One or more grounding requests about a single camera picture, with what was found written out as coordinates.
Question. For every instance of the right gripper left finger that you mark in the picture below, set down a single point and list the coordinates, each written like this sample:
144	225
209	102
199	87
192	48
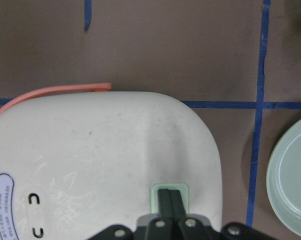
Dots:
161	228

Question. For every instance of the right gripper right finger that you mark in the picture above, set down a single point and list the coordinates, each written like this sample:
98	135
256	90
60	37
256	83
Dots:
187	226

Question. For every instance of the green plate right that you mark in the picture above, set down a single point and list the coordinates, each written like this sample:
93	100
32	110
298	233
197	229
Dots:
283	179

